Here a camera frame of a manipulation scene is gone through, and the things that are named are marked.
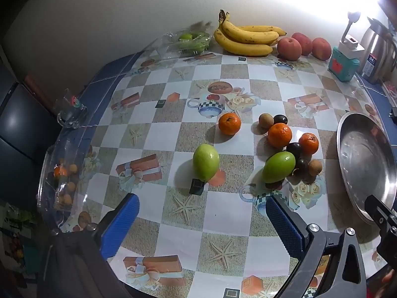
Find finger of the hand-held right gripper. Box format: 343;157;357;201
364;194;397;234

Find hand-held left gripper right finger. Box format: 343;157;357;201
265;194;369;298

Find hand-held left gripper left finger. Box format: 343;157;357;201
37;192;141;298

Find stainless steel basin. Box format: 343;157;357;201
336;111;397;225

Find large green fruit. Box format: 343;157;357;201
262;151;296;184
193;144;220;182

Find brown longan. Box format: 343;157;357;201
308;159;323;176
258;113;274;129

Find orange mandarin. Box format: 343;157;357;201
218;112;242;136
298;132;320;156
267;123;293;149

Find person's right hand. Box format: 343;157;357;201
377;268;397;289

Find clear plastic container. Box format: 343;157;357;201
36;137;94;235

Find checkered printed tablecloth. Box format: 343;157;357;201
37;46;397;298

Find glass mug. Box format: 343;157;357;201
56;88;87;129

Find teal plastic box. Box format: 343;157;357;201
329;46;360;82

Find steel canister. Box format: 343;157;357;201
357;17;397;84

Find red apple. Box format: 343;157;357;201
292;33;313;56
312;37;332;61

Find peach next to bananas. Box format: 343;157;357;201
277;37;302;61

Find clear plastic bag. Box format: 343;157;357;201
152;22;214;59

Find yellow banana bunch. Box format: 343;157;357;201
214;9;287;57

